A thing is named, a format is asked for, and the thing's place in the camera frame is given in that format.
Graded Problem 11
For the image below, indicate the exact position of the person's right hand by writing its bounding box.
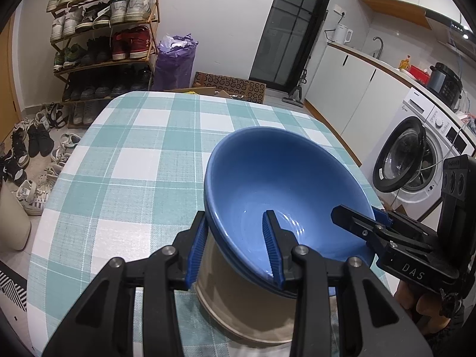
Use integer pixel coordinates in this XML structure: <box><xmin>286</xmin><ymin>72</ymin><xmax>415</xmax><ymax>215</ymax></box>
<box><xmin>393</xmin><ymin>279</ymin><xmax>447</xmax><ymax>337</ymax></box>

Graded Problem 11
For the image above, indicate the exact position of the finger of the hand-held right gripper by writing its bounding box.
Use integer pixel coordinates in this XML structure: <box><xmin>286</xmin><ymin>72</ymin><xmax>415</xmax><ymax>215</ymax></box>
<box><xmin>330</xmin><ymin>204</ymin><xmax>391</xmax><ymax>248</ymax></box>
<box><xmin>372</xmin><ymin>207</ymin><xmax>395</xmax><ymax>228</ymax></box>

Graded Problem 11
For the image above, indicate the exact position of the scattered sneakers pile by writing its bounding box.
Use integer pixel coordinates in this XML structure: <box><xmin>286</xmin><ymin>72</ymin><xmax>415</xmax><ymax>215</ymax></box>
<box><xmin>0</xmin><ymin>102</ymin><xmax>82</xmax><ymax>216</ymax></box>

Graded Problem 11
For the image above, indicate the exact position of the small brown cardboard box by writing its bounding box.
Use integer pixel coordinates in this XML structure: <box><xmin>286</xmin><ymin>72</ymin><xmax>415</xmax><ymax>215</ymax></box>
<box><xmin>383</xmin><ymin>199</ymin><xmax>410</xmax><ymax>216</ymax></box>

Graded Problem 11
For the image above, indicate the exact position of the grey stick vacuum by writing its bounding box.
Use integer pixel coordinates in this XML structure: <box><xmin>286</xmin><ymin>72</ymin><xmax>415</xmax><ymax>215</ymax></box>
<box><xmin>281</xmin><ymin>9</ymin><xmax>330</xmax><ymax>108</ymax></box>

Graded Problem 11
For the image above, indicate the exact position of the wooden shoe rack with shoes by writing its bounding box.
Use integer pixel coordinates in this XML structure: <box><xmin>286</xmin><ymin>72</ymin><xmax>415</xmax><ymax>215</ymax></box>
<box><xmin>46</xmin><ymin>0</ymin><xmax>164</xmax><ymax>127</ymax></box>

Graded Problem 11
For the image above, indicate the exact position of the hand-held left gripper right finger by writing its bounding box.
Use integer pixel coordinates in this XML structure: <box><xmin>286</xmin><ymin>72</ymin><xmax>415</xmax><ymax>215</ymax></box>
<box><xmin>262</xmin><ymin>209</ymin><xmax>434</xmax><ymax>357</ymax></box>

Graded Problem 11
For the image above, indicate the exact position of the purple plastic bag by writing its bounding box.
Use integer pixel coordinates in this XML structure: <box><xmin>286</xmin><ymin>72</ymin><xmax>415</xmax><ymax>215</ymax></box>
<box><xmin>152</xmin><ymin>33</ymin><xmax>199</xmax><ymax>92</ymax></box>

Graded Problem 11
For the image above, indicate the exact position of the white electric kettle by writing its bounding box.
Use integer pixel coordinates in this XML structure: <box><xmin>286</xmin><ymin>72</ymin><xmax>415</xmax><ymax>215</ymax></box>
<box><xmin>332</xmin><ymin>23</ymin><xmax>353</xmax><ymax>44</ymax></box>

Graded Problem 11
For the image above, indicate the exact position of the white washing machine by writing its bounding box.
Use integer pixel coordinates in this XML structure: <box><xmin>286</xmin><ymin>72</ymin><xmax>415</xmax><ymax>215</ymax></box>
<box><xmin>372</xmin><ymin>87</ymin><xmax>476</xmax><ymax>220</ymax></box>

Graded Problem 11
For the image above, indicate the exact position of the white base cabinet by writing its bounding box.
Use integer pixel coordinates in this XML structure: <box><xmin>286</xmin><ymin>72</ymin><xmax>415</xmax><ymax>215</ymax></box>
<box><xmin>303</xmin><ymin>41</ymin><xmax>411</xmax><ymax>149</ymax></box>

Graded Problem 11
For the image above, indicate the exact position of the large blue bowl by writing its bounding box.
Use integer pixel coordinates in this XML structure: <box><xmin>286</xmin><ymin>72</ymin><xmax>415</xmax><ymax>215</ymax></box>
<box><xmin>206</xmin><ymin>208</ymin><xmax>337</xmax><ymax>300</ymax></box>

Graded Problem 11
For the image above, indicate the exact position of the black glass door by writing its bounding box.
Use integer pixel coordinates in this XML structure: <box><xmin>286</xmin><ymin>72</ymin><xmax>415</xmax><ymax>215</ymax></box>
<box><xmin>248</xmin><ymin>0</ymin><xmax>340</xmax><ymax>92</ymax></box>

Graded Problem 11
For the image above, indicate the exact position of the black white floor mat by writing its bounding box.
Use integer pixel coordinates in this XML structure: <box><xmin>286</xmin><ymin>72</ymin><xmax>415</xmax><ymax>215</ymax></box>
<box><xmin>0</xmin><ymin>260</ymin><xmax>28</xmax><ymax>328</ymax></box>

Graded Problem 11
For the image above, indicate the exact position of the teal checkered tablecloth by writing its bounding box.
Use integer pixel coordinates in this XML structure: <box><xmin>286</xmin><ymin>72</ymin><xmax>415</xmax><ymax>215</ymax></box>
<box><xmin>27</xmin><ymin>91</ymin><xmax>391</xmax><ymax>357</ymax></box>

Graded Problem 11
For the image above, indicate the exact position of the cream plastic container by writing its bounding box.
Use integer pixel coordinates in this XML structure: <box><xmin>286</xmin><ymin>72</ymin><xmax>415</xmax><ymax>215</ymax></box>
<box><xmin>0</xmin><ymin>180</ymin><xmax>32</xmax><ymax>251</ymax></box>

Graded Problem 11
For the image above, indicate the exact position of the red box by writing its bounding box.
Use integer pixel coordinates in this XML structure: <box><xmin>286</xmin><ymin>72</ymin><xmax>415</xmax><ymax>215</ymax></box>
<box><xmin>408</xmin><ymin>65</ymin><xmax>432</xmax><ymax>82</ymax></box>

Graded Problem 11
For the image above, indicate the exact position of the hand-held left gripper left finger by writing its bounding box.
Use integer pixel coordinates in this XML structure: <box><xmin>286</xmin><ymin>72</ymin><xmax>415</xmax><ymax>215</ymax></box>
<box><xmin>41</xmin><ymin>210</ymin><xmax>208</xmax><ymax>357</ymax></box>

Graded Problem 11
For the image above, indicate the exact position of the black pressure cooker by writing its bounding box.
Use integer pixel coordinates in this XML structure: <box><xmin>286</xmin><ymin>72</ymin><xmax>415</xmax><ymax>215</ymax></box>
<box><xmin>428</xmin><ymin>62</ymin><xmax>464</xmax><ymax>107</ymax></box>

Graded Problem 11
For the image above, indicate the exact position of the yellow wooden door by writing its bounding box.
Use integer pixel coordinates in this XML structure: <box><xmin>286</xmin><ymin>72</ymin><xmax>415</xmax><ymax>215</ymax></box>
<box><xmin>0</xmin><ymin>18</ymin><xmax>21</xmax><ymax>120</ymax></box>

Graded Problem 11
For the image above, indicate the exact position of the patterned cardboard sheet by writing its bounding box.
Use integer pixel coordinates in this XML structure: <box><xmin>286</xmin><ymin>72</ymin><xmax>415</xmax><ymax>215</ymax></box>
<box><xmin>193</xmin><ymin>71</ymin><xmax>267</xmax><ymax>104</ymax></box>

